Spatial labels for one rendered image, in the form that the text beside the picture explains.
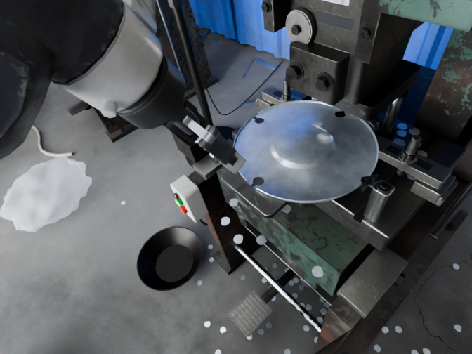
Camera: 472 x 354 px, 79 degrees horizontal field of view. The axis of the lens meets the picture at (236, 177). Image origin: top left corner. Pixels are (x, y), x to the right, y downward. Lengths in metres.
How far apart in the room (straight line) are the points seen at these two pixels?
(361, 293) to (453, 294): 0.83
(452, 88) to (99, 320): 1.43
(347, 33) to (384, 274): 0.43
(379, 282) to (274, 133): 0.36
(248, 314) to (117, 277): 0.67
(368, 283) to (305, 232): 0.15
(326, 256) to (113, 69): 0.51
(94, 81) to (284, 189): 0.38
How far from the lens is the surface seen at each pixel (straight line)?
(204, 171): 0.78
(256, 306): 1.09
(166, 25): 2.06
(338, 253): 0.63
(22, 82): 0.23
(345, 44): 0.50
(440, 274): 1.43
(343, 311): 0.62
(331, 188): 0.54
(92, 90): 0.27
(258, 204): 0.52
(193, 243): 1.38
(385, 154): 0.66
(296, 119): 0.67
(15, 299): 1.76
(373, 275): 0.63
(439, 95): 0.78
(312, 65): 0.51
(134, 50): 0.26
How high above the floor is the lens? 1.21
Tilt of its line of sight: 50 degrees down
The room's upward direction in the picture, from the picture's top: 13 degrees counter-clockwise
